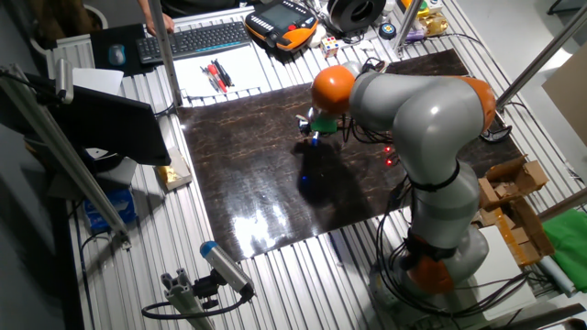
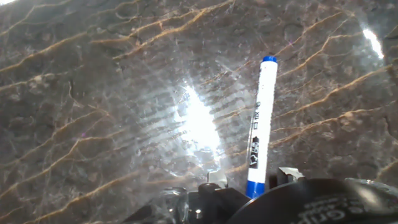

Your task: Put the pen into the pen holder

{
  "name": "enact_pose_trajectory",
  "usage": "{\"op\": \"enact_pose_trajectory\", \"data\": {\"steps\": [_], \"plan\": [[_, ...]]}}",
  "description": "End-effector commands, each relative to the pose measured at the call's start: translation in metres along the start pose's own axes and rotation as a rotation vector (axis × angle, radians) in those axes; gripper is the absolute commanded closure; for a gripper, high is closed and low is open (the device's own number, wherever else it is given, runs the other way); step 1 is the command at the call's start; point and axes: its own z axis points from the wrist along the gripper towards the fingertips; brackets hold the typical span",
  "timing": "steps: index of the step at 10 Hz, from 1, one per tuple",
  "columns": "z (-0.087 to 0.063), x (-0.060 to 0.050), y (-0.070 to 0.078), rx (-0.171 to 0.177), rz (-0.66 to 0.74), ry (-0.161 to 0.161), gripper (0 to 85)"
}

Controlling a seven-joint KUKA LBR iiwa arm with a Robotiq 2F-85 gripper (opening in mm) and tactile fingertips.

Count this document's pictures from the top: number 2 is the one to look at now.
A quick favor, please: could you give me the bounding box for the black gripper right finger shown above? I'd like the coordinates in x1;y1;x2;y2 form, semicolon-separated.
276;167;307;187

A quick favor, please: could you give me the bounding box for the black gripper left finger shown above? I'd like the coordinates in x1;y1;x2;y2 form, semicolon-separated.
183;169;251;224

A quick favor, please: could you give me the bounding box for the blue white marker pen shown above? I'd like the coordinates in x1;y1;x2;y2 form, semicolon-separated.
244;55;279;200

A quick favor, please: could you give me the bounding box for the dark marble pattern mat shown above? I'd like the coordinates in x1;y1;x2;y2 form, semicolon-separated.
0;0;398;224

